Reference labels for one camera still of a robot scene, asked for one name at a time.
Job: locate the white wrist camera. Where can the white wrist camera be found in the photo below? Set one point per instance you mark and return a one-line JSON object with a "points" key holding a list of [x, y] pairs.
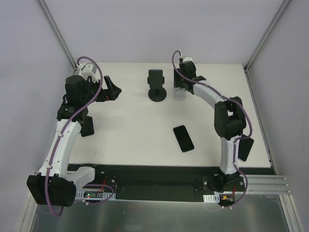
{"points": [[88, 71], [185, 59]]}

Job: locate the right aluminium frame post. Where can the right aluminium frame post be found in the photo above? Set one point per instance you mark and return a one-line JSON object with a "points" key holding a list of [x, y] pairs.
{"points": [[274, 21]]}

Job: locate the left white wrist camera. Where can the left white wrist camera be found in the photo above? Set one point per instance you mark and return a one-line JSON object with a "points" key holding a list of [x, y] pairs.
{"points": [[88, 71]]}

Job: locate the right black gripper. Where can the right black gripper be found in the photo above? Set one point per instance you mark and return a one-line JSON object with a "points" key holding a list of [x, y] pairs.
{"points": [[177, 79]]}

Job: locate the white cable duct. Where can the white cable duct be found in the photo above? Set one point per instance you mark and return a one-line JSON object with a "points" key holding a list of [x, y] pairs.
{"points": [[94, 195], [218, 197]]}

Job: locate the white-edged black phone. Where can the white-edged black phone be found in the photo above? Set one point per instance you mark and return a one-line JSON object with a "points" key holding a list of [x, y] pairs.
{"points": [[245, 146]]}

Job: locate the aluminium frame post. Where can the aluminium frame post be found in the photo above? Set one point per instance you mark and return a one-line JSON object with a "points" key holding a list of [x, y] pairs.
{"points": [[57, 33], [274, 21]]}

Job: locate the teal-edged black phone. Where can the teal-edged black phone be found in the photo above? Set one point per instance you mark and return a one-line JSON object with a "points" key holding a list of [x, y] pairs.
{"points": [[183, 138]]}

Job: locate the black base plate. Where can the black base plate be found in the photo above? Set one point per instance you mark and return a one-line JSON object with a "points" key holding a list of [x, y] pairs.
{"points": [[154, 183]]}

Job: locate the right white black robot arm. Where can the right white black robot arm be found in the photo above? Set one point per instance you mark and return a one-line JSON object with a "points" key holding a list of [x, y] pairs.
{"points": [[229, 123]]}

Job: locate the black clamp phone stand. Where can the black clamp phone stand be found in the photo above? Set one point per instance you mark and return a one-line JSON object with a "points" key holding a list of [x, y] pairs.
{"points": [[157, 95]]}

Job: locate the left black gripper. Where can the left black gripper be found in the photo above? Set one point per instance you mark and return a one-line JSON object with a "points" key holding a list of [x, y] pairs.
{"points": [[106, 89]]}

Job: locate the left aluminium frame post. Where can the left aluminium frame post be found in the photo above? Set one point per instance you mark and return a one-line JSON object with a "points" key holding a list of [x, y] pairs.
{"points": [[57, 33]]}

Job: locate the right white cable duct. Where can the right white cable duct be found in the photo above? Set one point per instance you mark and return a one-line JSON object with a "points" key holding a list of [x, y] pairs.
{"points": [[218, 197]]}

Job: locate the silver folding phone stand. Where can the silver folding phone stand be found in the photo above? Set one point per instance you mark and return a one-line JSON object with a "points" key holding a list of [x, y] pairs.
{"points": [[179, 93]]}

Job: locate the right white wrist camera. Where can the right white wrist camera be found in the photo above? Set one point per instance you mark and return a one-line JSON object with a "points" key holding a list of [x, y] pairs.
{"points": [[185, 59]]}

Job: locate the blue-edged black phone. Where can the blue-edged black phone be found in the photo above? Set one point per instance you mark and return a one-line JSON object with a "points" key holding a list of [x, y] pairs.
{"points": [[155, 78]]}

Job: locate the left white cable duct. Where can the left white cable duct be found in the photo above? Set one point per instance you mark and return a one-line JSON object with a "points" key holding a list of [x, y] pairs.
{"points": [[94, 195]]}

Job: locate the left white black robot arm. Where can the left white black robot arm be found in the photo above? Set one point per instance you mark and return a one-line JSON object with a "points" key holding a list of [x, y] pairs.
{"points": [[52, 184]]}

